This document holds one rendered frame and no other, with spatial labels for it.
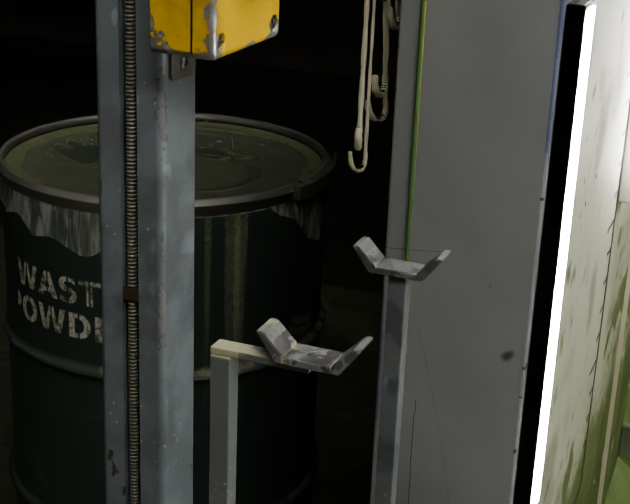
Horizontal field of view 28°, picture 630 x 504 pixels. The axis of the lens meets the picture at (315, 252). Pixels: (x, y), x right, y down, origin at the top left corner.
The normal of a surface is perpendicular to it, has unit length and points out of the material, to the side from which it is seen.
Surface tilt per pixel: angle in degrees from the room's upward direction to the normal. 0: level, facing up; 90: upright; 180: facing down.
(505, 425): 90
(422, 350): 90
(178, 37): 90
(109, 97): 90
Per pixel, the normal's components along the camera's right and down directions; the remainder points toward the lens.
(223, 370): -0.37, 0.31
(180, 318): 0.93, 0.16
